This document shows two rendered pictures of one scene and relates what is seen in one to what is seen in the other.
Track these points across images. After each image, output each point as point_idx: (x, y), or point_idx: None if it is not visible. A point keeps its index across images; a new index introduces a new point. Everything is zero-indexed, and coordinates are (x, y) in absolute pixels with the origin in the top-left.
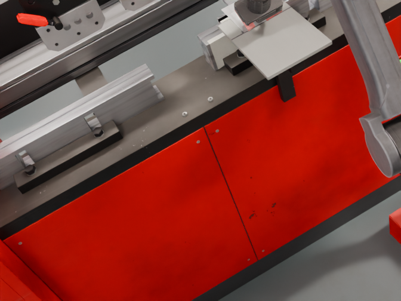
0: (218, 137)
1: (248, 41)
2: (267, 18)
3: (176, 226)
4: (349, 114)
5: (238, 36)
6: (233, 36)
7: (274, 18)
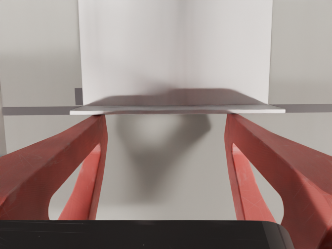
0: None
1: (71, 188)
2: (228, 156)
3: None
4: None
5: (49, 114)
6: (22, 89)
7: (268, 123)
